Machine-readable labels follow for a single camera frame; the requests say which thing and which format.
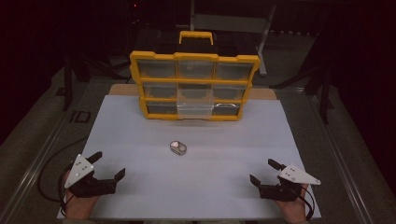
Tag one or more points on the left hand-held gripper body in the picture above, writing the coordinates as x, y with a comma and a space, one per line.
93, 186

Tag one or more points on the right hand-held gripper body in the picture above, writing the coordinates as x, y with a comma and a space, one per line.
280, 191

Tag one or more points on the small silver metal sharpener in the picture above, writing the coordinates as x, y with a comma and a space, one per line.
178, 148

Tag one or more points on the clear plastic drawer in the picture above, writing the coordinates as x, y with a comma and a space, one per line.
195, 107

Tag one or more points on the person's right hand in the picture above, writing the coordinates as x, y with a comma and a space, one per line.
294, 211

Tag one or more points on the person's left hand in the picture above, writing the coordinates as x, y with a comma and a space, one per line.
77, 208

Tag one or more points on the white table mat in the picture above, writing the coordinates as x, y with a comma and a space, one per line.
218, 149

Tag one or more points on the dark metal stand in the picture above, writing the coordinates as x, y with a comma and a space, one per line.
325, 99
67, 84

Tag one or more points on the yellow black drawer organizer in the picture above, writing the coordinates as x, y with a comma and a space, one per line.
194, 56

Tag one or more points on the metal floor rail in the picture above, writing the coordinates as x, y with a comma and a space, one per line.
40, 161
339, 155

